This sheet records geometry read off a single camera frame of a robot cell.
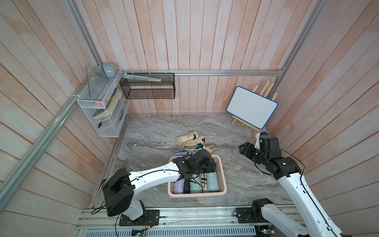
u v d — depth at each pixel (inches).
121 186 18.7
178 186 30.6
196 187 31.5
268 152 21.1
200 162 23.2
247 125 40.9
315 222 15.4
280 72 36.8
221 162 30.7
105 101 28.2
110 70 32.4
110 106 31.2
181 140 38.5
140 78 35.9
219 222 28.8
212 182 30.8
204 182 32.1
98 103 28.8
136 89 42.2
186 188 32.0
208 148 38.6
